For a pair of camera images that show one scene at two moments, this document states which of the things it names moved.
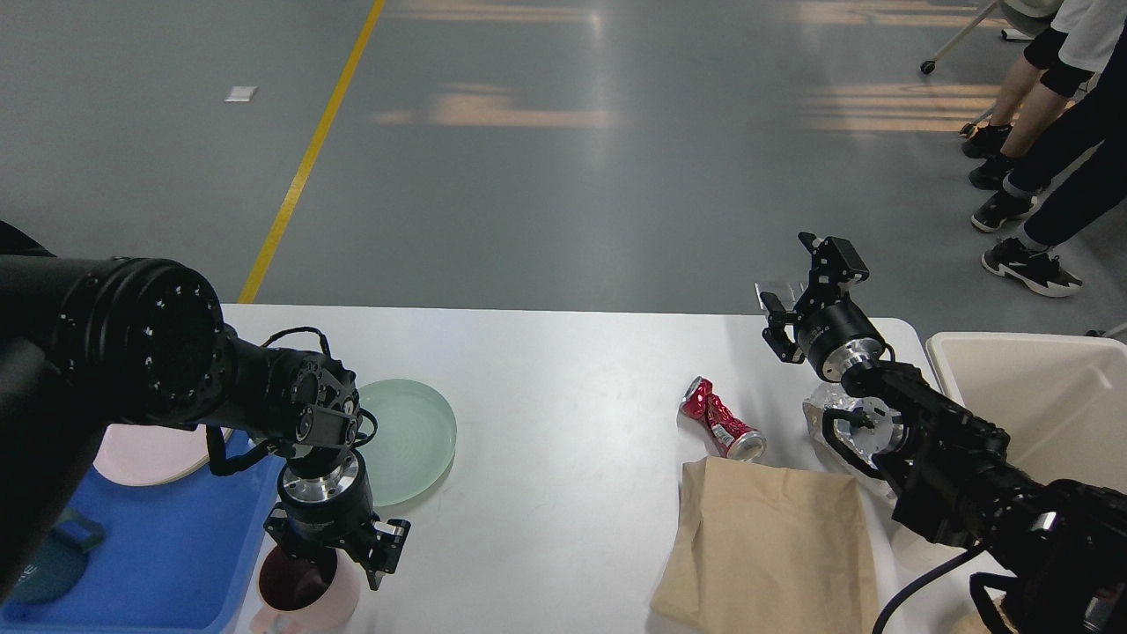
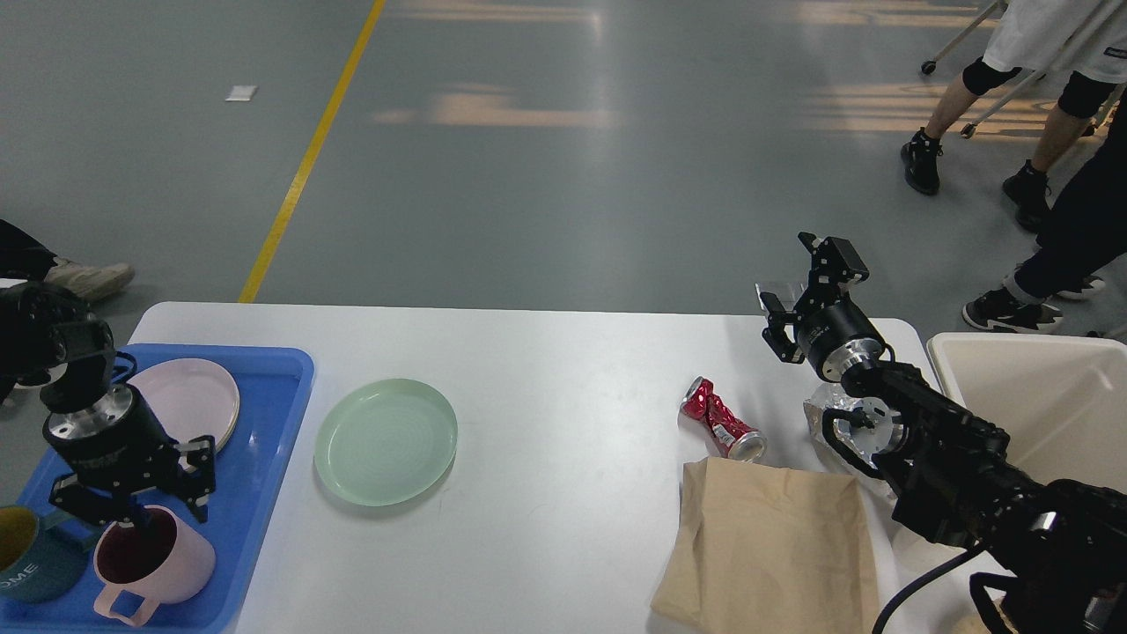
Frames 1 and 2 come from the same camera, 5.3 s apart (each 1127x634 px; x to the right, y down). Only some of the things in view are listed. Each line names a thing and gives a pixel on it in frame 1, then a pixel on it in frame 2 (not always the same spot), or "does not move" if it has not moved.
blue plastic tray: (175, 558) does not move
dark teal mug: (59, 563) does not move
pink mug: (299, 598) -> (152, 559)
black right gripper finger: (835, 263) does not move
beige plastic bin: (1063, 401) does not move
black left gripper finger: (379, 554) -> (196, 483)
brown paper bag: (762, 549) does not move
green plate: (415, 441) does not move
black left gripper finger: (286, 534) -> (125, 511)
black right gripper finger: (777, 334) does not move
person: (1072, 173) -> (1085, 232)
